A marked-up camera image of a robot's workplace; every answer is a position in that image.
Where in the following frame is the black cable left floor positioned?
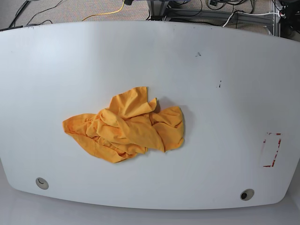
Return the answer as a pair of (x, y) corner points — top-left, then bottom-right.
(9, 0), (64, 27)

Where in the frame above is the right table grommet hole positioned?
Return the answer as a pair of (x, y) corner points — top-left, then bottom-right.
(240, 189), (255, 201)

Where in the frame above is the table grommet hole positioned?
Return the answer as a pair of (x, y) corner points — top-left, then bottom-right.
(36, 178), (49, 190)
(240, 189), (255, 201)

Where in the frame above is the orange t-shirt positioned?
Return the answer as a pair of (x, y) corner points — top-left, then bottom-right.
(62, 87), (184, 163)

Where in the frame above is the left table grommet hole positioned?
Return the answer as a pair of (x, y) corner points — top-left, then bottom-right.
(36, 178), (49, 190)

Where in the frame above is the aluminium frame rail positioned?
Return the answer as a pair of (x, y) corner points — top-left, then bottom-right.
(146, 0), (278, 27)

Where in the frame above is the yellow cable on floor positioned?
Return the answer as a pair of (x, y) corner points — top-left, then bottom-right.
(82, 0), (124, 22)

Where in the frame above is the white cable on floor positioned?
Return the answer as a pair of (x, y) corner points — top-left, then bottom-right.
(222, 11), (281, 28)

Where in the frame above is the red tape rectangle marking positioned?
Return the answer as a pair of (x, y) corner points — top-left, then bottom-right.
(260, 132), (282, 168)

